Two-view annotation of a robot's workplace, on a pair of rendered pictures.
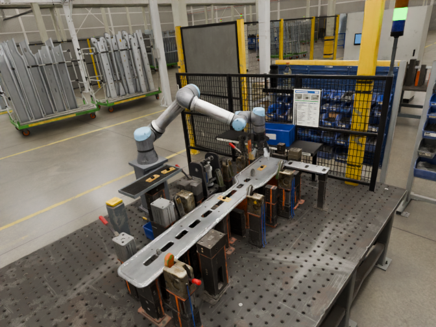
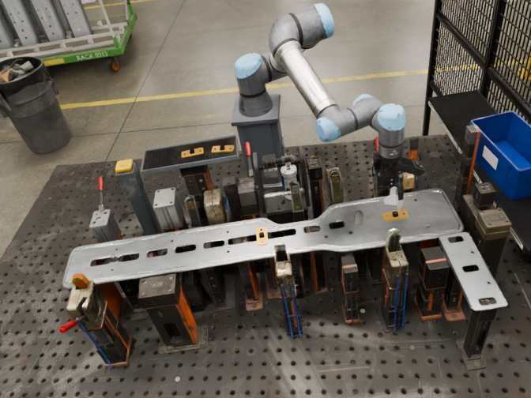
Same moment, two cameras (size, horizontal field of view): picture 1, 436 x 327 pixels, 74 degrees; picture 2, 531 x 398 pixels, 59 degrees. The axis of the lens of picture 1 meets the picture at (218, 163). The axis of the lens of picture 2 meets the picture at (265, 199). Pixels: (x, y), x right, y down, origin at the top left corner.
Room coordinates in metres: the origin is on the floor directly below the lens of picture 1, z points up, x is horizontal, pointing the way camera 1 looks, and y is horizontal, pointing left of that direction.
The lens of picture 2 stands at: (0.84, -0.97, 2.20)
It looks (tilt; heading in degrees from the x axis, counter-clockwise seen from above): 42 degrees down; 55
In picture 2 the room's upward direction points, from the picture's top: 11 degrees counter-clockwise
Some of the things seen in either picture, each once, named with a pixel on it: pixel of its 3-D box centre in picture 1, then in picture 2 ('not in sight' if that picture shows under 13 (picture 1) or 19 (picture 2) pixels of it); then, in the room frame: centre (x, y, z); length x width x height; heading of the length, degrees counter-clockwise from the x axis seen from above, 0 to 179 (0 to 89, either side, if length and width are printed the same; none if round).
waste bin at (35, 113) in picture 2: not in sight; (32, 107); (1.52, 3.12, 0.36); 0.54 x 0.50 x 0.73; 44
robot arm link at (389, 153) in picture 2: (259, 128); (391, 148); (1.81, -0.29, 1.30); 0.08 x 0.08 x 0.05
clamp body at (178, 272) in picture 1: (183, 298); (101, 326); (0.89, 0.20, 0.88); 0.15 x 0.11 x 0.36; 52
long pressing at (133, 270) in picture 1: (223, 201); (256, 239); (1.45, -0.01, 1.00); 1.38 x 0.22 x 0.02; 142
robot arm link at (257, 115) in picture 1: (258, 116); (390, 125); (1.81, -0.29, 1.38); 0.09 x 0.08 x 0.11; 73
